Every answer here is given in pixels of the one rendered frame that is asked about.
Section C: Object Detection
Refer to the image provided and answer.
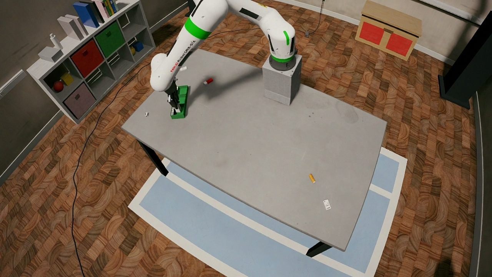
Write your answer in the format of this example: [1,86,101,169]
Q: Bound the green bin rack with labels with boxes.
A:
[170,85,189,119]

